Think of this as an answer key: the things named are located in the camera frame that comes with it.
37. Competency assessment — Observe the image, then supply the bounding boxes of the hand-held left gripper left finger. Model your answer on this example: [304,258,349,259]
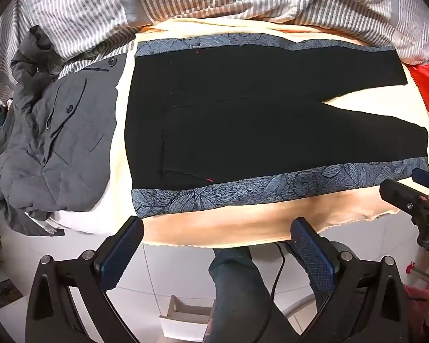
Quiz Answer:
[24,216,145,343]

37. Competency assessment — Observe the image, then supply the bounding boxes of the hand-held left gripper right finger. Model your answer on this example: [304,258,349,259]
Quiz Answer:
[289,217,420,343]

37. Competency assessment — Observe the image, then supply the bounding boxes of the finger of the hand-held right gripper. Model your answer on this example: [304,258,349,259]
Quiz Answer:
[379,179,429,222]
[411,168,429,188]

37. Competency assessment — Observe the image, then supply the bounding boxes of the black pants floral side stripes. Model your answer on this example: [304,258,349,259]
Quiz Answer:
[124,32,429,219]

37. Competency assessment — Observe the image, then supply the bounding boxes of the white bed sheet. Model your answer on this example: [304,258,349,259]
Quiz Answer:
[32,200,144,236]

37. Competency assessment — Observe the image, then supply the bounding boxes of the person's leg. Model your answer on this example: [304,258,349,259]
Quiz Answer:
[205,246,301,343]

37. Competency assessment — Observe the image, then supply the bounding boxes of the white box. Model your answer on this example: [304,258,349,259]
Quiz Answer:
[159,295,215,329]

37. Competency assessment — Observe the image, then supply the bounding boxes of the peach fleece blanket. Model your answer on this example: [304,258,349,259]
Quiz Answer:
[107,18,429,249]

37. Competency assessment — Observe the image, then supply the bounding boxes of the dark floor mat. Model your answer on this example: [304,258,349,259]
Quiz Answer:
[0,279,22,311]

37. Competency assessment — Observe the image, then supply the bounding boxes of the grey quilted jacket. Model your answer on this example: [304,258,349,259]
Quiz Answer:
[0,25,136,236]

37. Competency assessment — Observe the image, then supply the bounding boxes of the black cable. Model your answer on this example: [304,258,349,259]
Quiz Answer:
[268,243,290,308]

